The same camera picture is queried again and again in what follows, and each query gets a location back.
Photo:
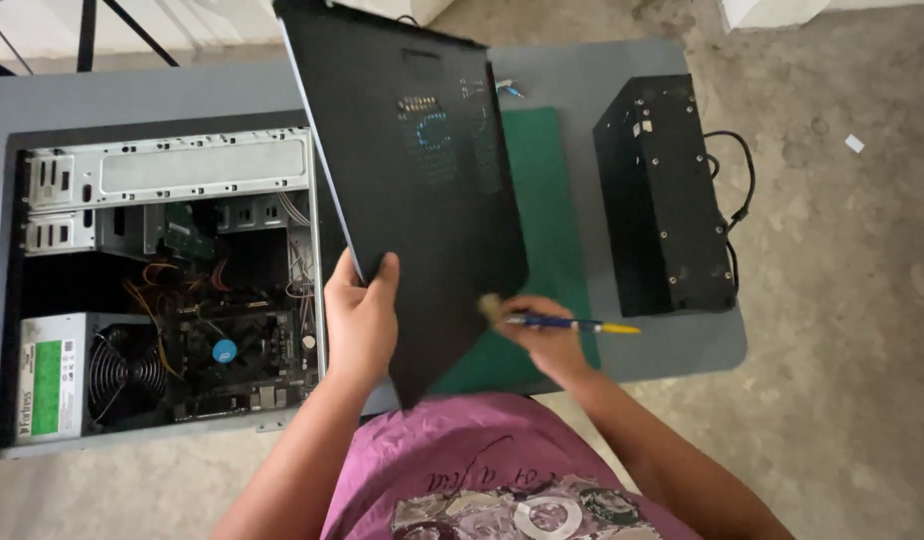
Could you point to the black computer case side panel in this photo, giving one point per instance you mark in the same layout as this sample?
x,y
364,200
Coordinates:
x,y
413,187

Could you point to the silver drive bay cage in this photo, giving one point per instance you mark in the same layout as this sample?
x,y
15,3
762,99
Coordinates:
x,y
162,180

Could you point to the grey power supply unit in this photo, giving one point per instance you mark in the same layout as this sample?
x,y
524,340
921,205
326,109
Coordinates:
x,y
87,375

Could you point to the green cutting mat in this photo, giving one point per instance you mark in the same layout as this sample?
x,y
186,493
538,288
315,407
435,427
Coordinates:
x,y
541,255

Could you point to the small white blue connector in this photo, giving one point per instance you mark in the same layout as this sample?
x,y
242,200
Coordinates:
x,y
507,87

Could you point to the black box device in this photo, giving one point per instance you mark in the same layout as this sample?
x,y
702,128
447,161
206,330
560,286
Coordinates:
x,y
661,199

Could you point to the person's right hand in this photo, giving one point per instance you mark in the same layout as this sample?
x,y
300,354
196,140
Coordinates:
x,y
548,341

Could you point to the person's left hand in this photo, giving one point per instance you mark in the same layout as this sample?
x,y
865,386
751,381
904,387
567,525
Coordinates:
x,y
357,330

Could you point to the white paper scrap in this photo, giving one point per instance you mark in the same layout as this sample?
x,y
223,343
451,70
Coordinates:
x,y
854,143

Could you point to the green motherboard with cooler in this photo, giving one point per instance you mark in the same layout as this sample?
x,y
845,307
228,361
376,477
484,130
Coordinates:
x,y
237,360

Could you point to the open computer tower case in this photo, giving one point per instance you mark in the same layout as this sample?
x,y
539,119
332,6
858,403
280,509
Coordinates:
x,y
162,285

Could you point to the person's right fingers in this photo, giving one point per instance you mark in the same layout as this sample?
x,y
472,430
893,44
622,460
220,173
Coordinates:
x,y
523,319

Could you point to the person's purple printed shirt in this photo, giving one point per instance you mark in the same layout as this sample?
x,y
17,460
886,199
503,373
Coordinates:
x,y
492,472

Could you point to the black metal frame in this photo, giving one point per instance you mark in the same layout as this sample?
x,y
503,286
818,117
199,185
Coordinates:
x,y
79,34

